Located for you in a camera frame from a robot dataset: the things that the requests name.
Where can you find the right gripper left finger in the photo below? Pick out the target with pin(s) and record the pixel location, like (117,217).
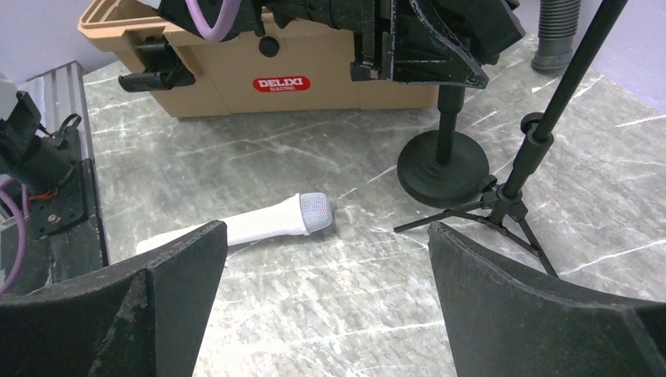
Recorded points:
(143,316)

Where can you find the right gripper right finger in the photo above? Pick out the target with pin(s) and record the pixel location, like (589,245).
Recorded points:
(504,318)

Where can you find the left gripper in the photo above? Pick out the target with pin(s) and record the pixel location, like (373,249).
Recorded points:
(423,48)

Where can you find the black round-base mic stand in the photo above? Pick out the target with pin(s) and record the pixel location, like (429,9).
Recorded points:
(443,168)

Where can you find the white microphone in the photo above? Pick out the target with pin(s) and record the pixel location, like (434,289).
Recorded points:
(298,215)

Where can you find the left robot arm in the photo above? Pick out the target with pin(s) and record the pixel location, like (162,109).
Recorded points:
(220,21)

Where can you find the black tripod stand centre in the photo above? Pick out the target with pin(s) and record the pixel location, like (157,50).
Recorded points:
(501,206)

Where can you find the tan plastic tool case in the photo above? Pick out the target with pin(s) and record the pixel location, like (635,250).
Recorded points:
(304,66)

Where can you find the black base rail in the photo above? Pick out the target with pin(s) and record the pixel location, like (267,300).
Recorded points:
(65,233)

